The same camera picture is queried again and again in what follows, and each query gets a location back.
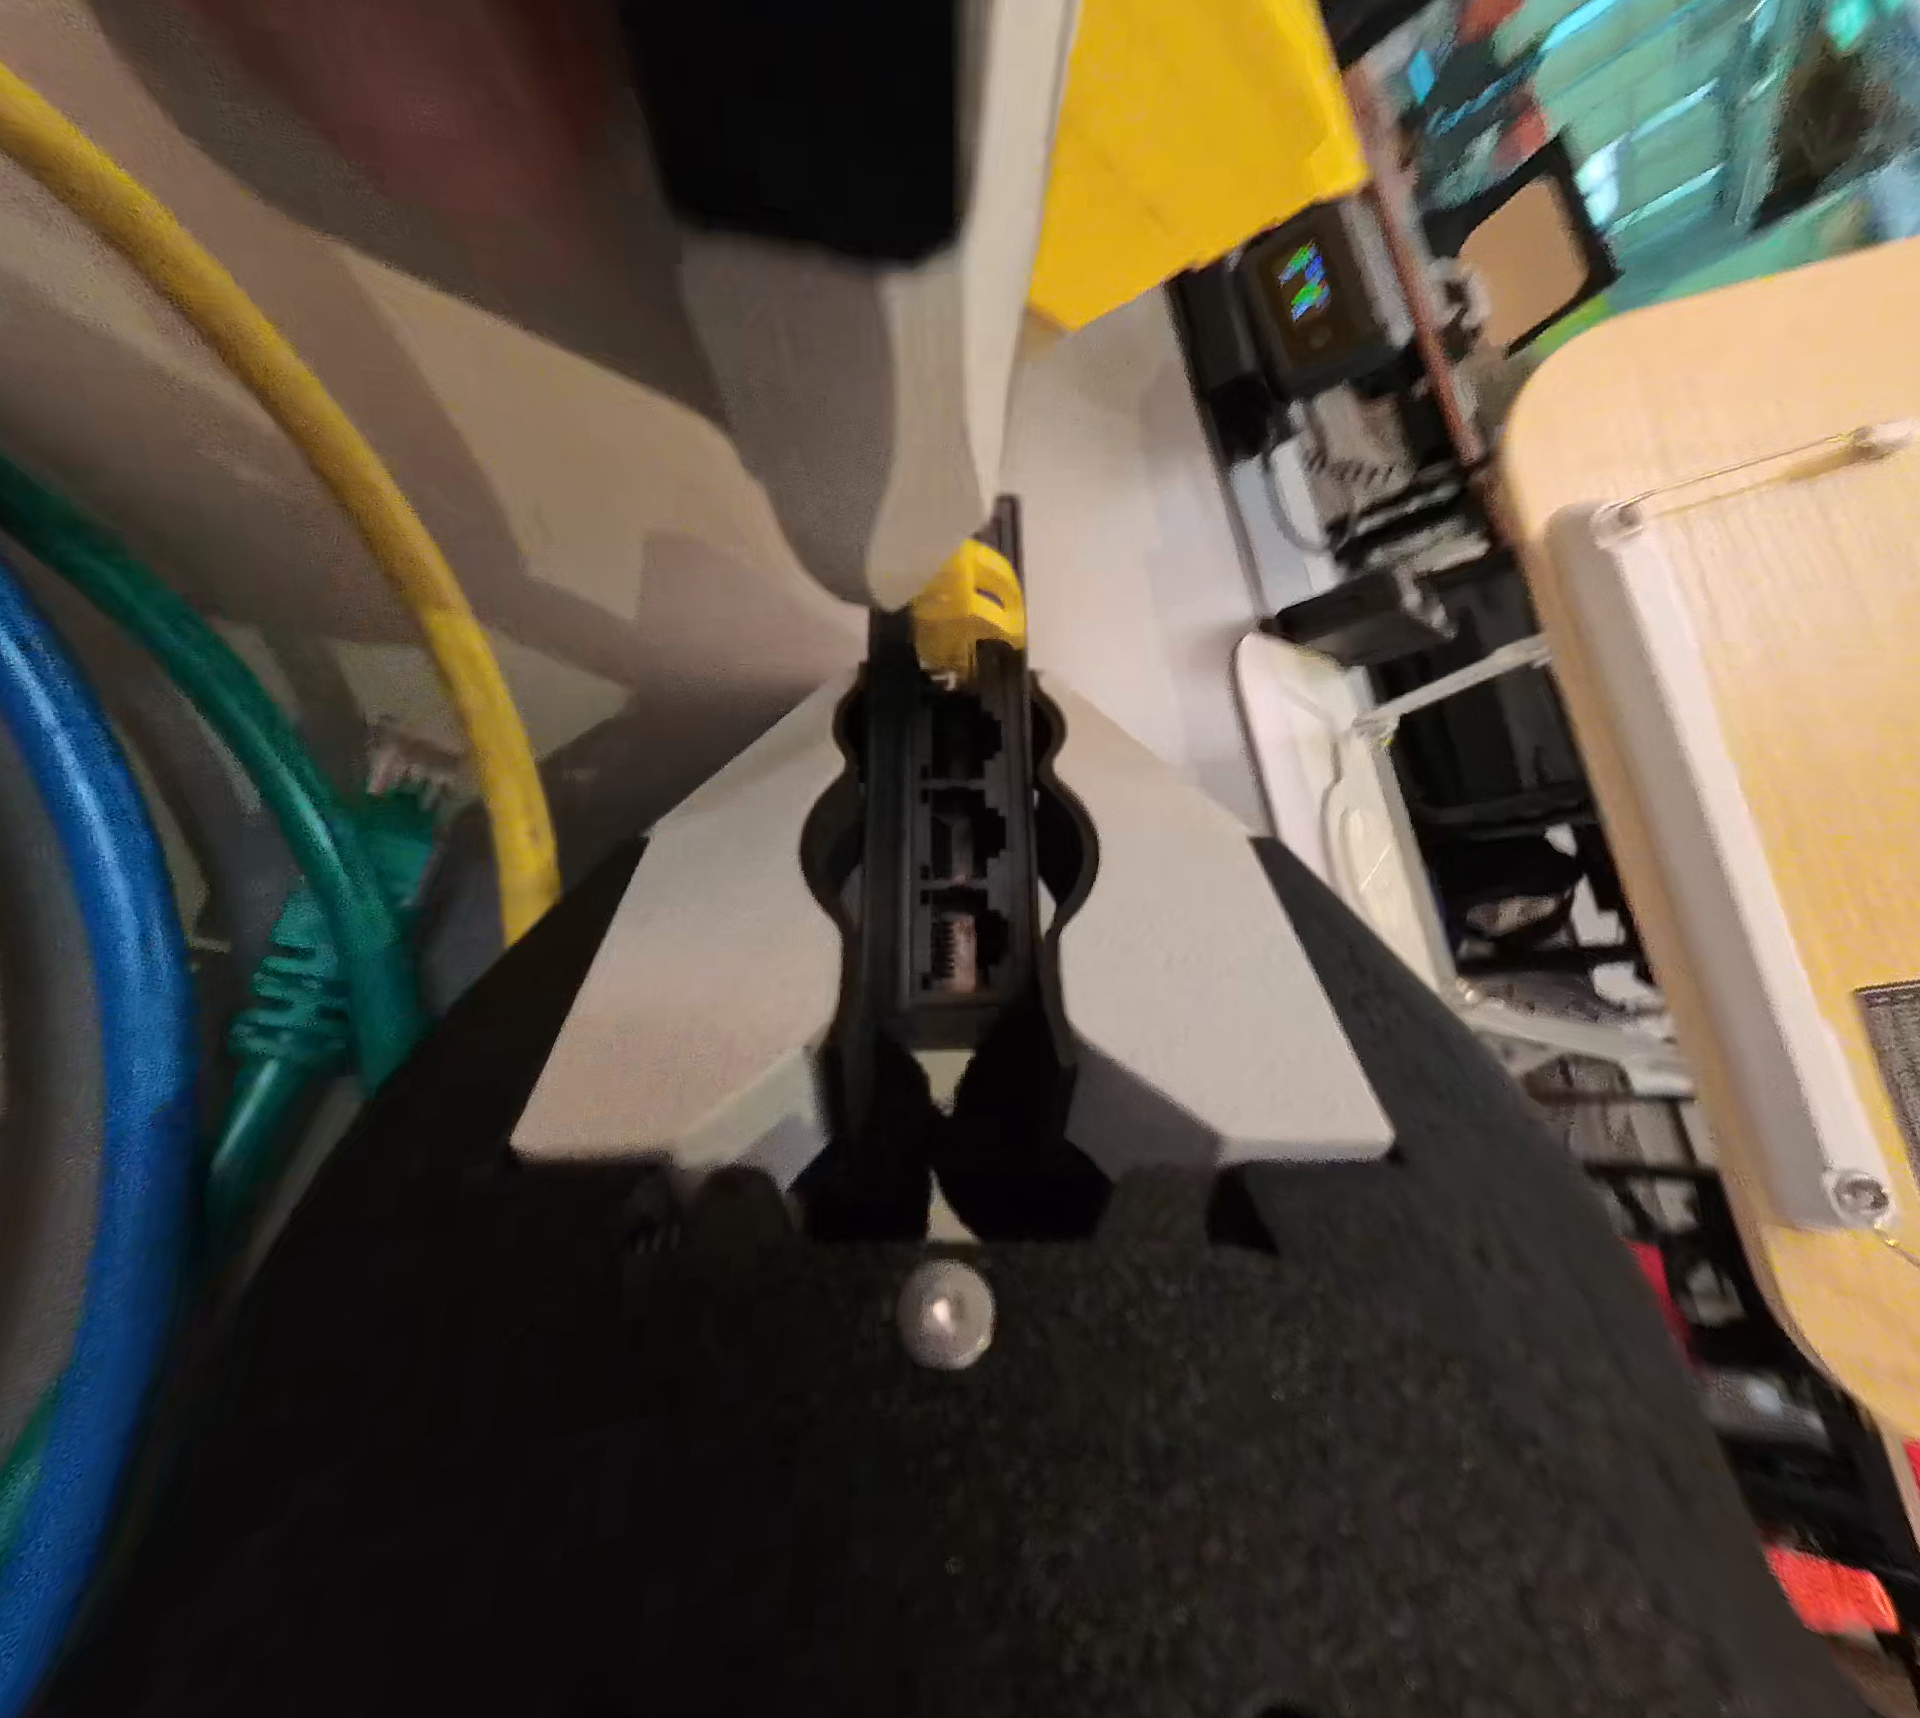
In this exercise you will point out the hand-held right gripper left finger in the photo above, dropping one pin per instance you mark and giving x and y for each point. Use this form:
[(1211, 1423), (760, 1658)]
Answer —
[(675, 999)]

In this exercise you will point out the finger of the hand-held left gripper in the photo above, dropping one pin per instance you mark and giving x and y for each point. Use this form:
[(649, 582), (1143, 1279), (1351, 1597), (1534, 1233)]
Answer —
[(899, 427), (375, 22)]

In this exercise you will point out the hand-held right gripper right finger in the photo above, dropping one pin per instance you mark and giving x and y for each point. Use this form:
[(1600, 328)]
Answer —
[(1217, 999)]

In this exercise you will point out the black network switch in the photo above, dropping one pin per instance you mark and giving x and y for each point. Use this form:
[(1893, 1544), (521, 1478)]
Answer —
[(959, 847)]

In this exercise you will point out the yellow plastic bin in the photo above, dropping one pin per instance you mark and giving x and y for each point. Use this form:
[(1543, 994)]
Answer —
[(1186, 98)]

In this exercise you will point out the white rounded device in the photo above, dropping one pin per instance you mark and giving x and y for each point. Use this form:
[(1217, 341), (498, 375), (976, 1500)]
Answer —
[(1304, 729)]

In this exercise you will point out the small black box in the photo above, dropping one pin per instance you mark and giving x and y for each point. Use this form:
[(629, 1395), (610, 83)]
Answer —
[(1359, 614)]

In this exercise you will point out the black device with screen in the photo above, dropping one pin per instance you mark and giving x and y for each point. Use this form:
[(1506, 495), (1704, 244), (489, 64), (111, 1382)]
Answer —
[(1350, 325)]

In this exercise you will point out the white plastic plate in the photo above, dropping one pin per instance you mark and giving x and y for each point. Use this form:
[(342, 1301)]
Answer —
[(1680, 818)]

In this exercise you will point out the light wooden board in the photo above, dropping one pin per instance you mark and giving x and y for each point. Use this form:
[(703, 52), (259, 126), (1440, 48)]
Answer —
[(1801, 427)]

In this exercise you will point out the brown panel with black frame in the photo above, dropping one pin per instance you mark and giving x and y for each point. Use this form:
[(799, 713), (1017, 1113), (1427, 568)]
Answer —
[(1521, 249)]

